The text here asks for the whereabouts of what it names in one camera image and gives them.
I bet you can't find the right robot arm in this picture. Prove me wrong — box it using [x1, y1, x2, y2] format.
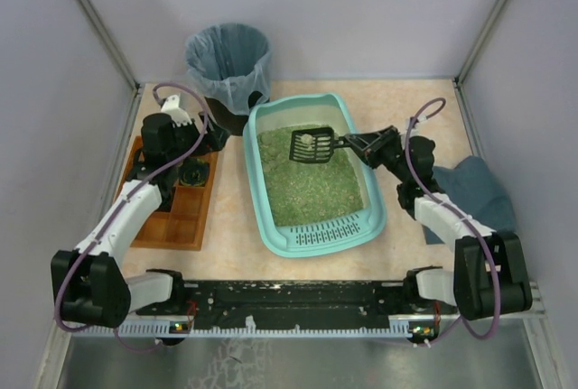
[338, 126, 533, 320]

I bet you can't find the green cat litter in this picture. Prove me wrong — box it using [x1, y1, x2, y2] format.
[257, 126, 364, 227]

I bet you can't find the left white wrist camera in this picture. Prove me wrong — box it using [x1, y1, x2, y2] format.
[161, 94, 193, 127]

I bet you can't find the teal litter box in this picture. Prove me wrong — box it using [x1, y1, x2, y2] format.
[243, 93, 387, 258]

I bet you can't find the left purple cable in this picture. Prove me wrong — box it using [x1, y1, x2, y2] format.
[53, 83, 211, 352]

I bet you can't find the black litter scoop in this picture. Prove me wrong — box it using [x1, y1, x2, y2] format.
[289, 126, 349, 164]

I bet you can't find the black mounting rail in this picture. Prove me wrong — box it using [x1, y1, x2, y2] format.
[58, 278, 543, 345]

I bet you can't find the litter clump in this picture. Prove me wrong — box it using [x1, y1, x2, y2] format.
[300, 134, 315, 147]

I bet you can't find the wooden compartment tray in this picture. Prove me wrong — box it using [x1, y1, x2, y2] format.
[131, 152, 219, 252]

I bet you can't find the black trash bin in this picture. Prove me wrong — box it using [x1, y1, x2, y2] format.
[205, 91, 270, 136]

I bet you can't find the blue cloth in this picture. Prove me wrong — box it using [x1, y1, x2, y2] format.
[433, 156, 517, 233]

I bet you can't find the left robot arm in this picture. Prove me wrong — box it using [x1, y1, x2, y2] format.
[51, 113, 229, 332]

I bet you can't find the dark green item in tray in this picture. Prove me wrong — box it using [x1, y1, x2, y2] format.
[179, 158, 210, 187]

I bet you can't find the blue trash bag liner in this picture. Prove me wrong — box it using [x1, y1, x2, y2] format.
[185, 23, 272, 116]

